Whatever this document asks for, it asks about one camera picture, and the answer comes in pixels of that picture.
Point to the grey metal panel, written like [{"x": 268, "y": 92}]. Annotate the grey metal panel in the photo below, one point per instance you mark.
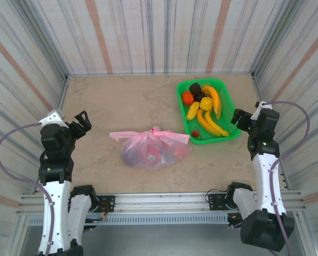
[{"x": 161, "y": 240}]

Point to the orange red fake tomato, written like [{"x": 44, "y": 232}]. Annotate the orange red fake tomato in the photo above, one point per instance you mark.
[{"x": 187, "y": 98}]

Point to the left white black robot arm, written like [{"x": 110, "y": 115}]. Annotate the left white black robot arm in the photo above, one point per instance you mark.
[{"x": 55, "y": 208}]

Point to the pink printed plastic bag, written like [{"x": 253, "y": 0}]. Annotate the pink printed plastic bag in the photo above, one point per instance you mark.
[{"x": 137, "y": 144}]

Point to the lumpy yellow fake fruit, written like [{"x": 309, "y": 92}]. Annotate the lumpy yellow fake fruit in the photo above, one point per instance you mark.
[{"x": 206, "y": 103}]

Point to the aluminium mounting rail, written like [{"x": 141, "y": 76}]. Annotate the aluminium mounting rail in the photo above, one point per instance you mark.
[{"x": 161, "y": 200}]

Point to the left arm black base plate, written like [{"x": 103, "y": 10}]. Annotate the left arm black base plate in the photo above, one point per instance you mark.
[{"x": 108, "y": 204}]

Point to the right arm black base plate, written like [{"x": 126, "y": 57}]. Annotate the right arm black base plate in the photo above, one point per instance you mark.
[{"x": 215, "y": 204}]

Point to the small dark brown fake fruit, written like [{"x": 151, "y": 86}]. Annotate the small dark brown fake fruit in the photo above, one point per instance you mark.
[{"x": 200, "y": 96}]

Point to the long curved yellow banana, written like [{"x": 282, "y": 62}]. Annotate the long curved yellow banana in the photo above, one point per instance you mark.
[{"x": 214, "y": 98}]

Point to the yellow fake mango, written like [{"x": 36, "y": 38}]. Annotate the yellow fake mango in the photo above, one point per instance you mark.
[{"x": 193, "y": 110}]

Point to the black wiring connector block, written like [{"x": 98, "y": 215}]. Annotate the black wiring connector block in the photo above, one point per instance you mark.
[{"x": 232, "y": 219}]

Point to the large dark brown fake fruit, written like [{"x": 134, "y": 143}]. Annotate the large dark brown fake fruit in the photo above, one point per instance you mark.
[{"x": 195, "y": 88}]

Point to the purple fake fruit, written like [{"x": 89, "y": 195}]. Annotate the purple fake fruit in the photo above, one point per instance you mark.
[{"x": 129, "y": 157}]

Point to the small red fake cherry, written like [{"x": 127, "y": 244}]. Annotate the small red fake cherry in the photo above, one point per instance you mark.
[{"x": 195, "y": 133}]

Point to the green plastic basket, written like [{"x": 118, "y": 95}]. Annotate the green plastic basket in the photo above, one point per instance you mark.
[{"x": 228, "y": 112}]

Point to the aluminium frame side rail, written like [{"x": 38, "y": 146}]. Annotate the aluminium frame side rail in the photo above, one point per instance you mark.
[{"x": 63, "y": 92}]

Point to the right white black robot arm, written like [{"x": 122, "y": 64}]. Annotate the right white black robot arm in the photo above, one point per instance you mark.
[{"x": 268, "y": 186}]

